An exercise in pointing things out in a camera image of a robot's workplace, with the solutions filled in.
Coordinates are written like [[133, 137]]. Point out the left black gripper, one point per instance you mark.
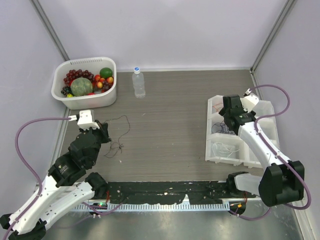
[[103, 129]]

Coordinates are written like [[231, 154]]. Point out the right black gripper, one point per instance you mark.
[[222, 112]]

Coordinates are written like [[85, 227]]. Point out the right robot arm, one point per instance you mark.
[[282, 180]]

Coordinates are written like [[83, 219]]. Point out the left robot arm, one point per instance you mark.
[[50, 202]]

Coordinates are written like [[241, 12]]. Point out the white plastic basket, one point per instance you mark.
[[94, 65]]

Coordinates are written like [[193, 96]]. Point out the white compartment organizer tray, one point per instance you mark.
[[223, 146]]

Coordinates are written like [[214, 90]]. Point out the green melon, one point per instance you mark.
[[81, 87]]

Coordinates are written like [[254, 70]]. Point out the red yellow peaches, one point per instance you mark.
[[102, 84]]

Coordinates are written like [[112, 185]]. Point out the dark grape bunch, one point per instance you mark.
[[67, 92]]

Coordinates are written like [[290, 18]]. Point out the green lime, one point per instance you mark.
[[106, 72]]

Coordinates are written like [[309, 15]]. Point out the clear plastic water bottle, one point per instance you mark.
[[138, 81]]

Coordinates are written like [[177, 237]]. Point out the red grape bunch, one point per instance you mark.
[[75, 74]]

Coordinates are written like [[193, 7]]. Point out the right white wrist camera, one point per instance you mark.
[[249, 100]]

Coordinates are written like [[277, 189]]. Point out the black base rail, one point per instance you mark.
[[169, 192]]

